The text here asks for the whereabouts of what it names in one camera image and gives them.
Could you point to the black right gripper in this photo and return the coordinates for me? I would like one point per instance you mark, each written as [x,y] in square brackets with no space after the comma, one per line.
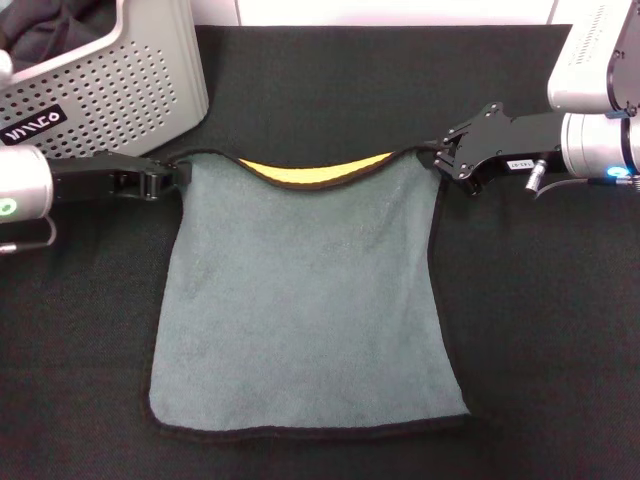
[520,142]

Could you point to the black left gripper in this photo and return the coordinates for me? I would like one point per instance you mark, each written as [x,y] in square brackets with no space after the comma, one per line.
[95,177]

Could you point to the yellow and grey towel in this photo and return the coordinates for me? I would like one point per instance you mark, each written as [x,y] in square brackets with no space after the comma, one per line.
[300,300]

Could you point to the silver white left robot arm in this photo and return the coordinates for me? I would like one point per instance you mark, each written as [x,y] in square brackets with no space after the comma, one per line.
[25,180]

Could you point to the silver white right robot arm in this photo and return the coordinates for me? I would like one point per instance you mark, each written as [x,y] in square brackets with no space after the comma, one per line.
[595,145]

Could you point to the grey perforated storage box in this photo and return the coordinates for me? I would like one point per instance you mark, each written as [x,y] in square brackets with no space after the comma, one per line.
[125,100]

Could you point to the black cloth in box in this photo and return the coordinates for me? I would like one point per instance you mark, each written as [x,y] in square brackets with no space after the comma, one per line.
[50,25]

